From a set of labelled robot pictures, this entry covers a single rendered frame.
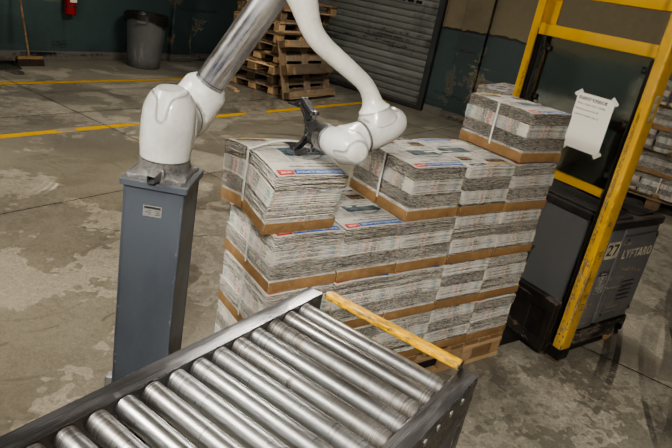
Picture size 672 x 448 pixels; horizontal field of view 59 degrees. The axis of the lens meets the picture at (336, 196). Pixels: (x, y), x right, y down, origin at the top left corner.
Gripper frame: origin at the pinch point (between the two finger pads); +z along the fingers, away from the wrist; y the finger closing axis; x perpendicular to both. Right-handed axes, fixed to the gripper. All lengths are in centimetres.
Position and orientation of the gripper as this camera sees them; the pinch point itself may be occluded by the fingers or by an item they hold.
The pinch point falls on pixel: (290, 122)
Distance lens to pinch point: 209.4
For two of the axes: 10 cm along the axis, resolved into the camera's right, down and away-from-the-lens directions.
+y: -1.4, 9.5, 2.8
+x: 8.2, -0.4, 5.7
